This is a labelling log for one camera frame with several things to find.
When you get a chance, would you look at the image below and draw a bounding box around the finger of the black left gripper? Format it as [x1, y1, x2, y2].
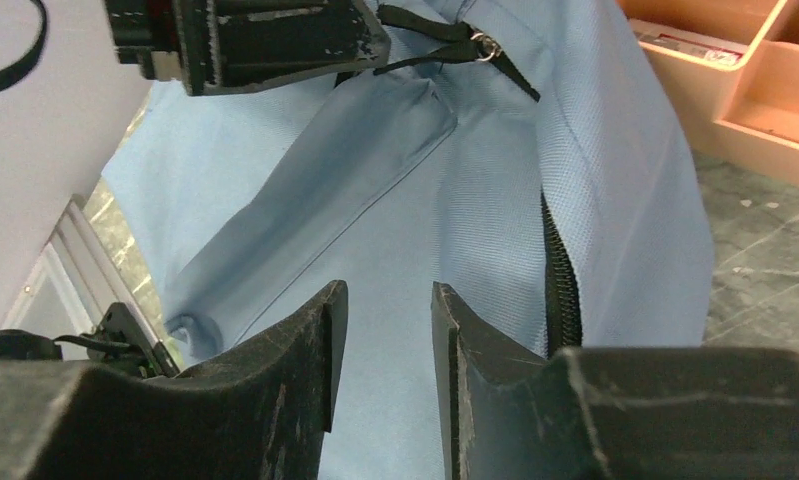
[104, 0, 390, 96]

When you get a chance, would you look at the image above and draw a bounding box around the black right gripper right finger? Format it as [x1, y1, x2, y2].
[431, 283, 799, 479]

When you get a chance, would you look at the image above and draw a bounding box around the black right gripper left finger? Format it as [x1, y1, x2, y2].
[0, 280, 348, 479]

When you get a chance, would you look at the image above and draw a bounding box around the blue student backpack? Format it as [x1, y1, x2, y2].
[103, 1, 714, 479]

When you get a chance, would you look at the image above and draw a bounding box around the orange plastic file organizer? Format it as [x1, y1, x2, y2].
[619, 1, 799, 187]

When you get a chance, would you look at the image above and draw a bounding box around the aluminium frame rail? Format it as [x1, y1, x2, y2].
[0, 198, 180, 378]

